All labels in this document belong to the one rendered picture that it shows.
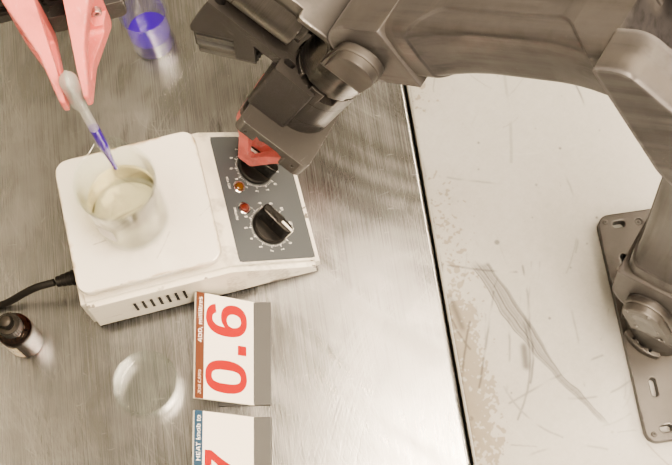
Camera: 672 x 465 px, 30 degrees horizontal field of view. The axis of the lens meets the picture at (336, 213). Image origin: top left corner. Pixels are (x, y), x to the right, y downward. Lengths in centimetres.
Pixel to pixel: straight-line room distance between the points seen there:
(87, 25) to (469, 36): 24
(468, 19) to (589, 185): 39
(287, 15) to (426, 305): 31
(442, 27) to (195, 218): 32
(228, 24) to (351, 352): 31
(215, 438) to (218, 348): 8
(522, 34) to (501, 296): 39
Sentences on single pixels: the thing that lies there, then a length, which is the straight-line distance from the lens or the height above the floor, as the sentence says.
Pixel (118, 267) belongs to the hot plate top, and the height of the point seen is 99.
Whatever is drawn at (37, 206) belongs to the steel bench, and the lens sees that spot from 116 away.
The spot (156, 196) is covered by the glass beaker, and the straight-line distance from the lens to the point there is 97.
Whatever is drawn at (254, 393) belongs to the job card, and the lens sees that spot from 107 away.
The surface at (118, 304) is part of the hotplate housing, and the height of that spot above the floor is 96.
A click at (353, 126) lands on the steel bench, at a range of 115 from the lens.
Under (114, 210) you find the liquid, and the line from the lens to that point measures 100.
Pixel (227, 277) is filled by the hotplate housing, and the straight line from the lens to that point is 105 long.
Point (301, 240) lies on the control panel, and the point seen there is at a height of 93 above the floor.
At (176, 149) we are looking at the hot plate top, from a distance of 106.
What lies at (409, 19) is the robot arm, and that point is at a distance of 81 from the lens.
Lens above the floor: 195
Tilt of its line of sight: 70 degrees down
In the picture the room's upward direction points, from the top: 5 degrees counter-clockwise
